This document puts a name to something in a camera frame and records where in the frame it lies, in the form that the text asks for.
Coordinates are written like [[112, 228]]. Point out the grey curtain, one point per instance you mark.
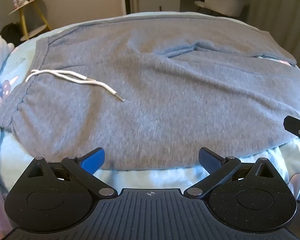
[[279, 12]]

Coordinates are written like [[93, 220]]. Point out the yellow-legged side table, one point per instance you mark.
[[31, 17]]

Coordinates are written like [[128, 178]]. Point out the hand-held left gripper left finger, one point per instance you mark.
[[94, 159]]

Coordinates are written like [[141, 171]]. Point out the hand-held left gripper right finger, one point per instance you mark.
[[210, 159]]

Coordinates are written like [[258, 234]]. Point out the black bag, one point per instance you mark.
[[11, 33]]

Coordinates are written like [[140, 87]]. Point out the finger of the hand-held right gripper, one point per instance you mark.
[[296, 127]]

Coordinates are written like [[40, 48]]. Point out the grey pants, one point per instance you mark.
[[150, 92]]

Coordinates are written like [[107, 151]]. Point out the white cushioned chair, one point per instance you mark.
[[224, 1]]

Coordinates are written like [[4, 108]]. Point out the light blue printed bed sheet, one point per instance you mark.
[[145, 178]]

